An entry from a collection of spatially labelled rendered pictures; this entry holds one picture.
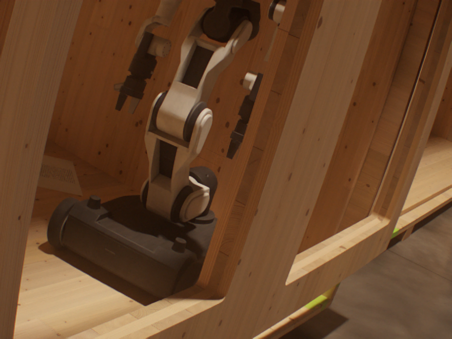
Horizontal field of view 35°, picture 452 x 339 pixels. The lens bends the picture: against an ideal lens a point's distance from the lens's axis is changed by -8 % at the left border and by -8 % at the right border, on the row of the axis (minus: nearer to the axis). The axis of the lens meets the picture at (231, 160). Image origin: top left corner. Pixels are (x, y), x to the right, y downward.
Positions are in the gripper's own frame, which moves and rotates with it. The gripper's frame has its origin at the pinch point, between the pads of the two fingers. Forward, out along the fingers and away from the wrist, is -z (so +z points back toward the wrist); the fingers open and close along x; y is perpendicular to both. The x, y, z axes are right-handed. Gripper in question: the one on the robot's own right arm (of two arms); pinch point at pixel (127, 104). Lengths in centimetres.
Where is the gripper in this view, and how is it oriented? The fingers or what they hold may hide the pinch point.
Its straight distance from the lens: 268.3
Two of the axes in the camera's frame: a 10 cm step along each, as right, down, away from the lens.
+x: -3.0, -0.5, -9.5
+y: 8.8, 3.8, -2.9
